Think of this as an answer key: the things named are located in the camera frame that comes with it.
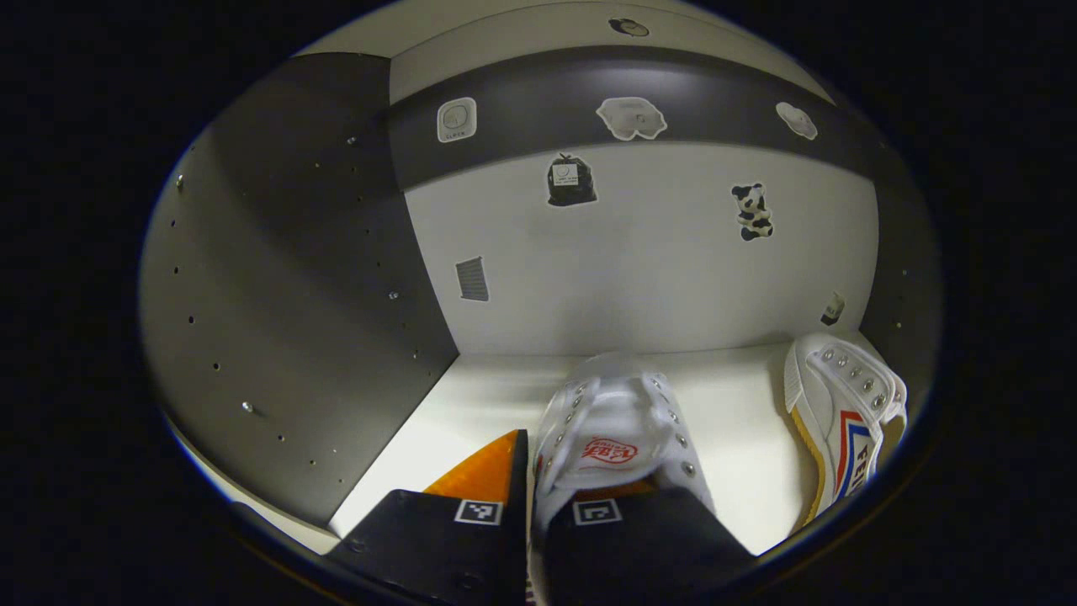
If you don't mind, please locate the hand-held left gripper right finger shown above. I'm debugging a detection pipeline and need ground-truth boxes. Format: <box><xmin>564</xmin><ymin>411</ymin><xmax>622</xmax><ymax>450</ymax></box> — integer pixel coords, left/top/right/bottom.
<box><xmin>538</xmin><ymin>488</ymin><xmax>756</xmax><ymax>606</ymax></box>

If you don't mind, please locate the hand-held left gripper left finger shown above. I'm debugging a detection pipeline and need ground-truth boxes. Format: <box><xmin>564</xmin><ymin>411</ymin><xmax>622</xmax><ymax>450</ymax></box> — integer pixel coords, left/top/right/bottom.
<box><xmin>324</xmin><ymin>429</ymin><xmax>529</xmax><ymax>606</ymax></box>

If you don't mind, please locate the white canvas shoe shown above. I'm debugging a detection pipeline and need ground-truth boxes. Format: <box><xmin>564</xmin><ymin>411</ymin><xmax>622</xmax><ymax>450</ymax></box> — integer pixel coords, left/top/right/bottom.
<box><xmin>783</xmin><ymin>331</ymin><xmax>910</xmax><ymax>527</ymax></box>
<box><xmin>528</xmin><ymin>353</ymin><xmax>716</xmax><ymax>606</ymax></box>

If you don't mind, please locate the white shoe cabinet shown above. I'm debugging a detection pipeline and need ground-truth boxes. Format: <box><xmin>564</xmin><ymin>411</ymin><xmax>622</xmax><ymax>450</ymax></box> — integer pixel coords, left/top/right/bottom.
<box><xmin>139</xmin><ymin>0</ymin><xmax>942</xmax><ymax>582</ymax></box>

